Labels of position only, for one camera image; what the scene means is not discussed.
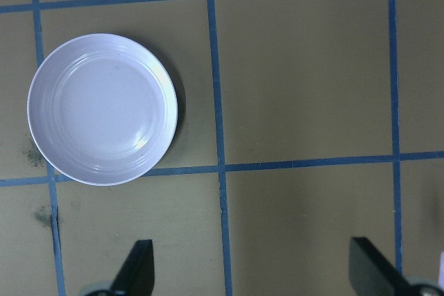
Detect light purple round plate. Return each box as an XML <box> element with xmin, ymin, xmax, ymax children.
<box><xmin>26</xmin><ymin>33</ymin><xmax>179</xmax><ymax>186</ymax></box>

